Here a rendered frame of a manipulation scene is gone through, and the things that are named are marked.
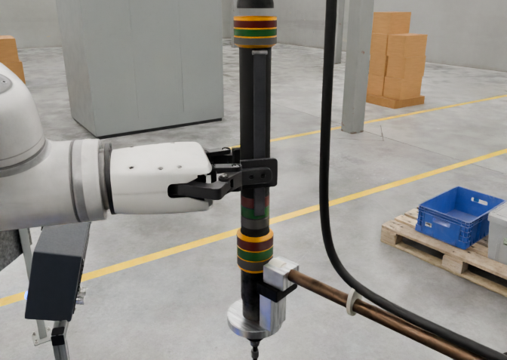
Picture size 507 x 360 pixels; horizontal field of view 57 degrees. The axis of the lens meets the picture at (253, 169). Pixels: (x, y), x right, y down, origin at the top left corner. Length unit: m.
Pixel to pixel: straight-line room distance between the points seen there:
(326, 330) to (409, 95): 6.45
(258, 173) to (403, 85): 8.18
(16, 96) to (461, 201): 3.94
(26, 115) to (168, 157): 0.13
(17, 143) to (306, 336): 2.51
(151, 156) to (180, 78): 6.47
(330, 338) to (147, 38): 4.94
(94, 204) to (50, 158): 0.06
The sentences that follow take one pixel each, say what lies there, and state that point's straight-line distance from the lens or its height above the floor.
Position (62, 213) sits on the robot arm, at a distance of 0.48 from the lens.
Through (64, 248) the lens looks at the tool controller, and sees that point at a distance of 1.23.
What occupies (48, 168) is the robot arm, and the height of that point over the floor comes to 1.66.
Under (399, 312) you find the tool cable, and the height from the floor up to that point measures 1.53.
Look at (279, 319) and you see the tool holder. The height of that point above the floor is 1.44.
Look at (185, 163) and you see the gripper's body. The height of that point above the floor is 1.65.
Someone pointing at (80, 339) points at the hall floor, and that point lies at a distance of 2.97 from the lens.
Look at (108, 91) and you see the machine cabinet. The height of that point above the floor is 0.64.
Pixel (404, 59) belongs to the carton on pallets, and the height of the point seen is 0.84.
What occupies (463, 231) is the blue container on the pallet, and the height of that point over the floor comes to 0.29.
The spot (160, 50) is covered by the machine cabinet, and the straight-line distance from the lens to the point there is 6.78.
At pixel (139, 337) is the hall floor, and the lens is 2.88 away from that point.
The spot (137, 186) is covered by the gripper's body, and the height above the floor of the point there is 1.64.
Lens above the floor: 1.81
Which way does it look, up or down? 20 degrees down
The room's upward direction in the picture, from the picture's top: straight up
